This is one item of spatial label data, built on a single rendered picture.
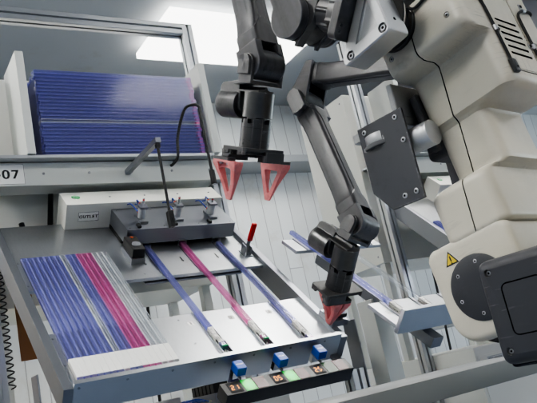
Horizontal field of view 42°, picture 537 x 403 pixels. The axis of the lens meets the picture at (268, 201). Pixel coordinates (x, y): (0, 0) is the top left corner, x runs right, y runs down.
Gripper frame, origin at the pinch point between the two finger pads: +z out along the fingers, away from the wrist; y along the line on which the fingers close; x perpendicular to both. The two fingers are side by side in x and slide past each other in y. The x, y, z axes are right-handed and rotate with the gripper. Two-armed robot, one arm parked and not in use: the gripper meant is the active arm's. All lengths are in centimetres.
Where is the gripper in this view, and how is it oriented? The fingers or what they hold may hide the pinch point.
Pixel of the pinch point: (329, 321)
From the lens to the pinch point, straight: 164.2
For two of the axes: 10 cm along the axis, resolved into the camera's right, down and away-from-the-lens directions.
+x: 5.0, 4.1, -7.6
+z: -1.7, 9.1, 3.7
